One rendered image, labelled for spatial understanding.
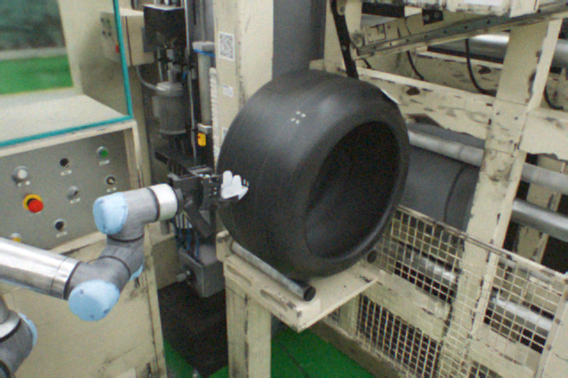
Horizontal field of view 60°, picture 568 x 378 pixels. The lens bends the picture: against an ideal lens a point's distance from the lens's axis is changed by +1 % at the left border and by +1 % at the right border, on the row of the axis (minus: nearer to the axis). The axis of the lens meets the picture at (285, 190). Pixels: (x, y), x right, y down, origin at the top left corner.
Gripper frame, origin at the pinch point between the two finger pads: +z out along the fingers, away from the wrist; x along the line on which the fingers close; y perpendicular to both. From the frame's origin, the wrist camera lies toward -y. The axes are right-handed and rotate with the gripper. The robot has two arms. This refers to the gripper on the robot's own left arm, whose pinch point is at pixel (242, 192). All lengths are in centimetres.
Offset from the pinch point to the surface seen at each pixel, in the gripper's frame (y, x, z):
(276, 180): 5.2, -8.4, 3.1
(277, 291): -35.4, 0.8, 16.4
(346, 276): -38, -3, 44
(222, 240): -28.2, 24.6, 13.4
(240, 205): -4.4, 1.4, 1.0
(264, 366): -96, 28, 41
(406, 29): 39, 0, 57
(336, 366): -115, 22, 83
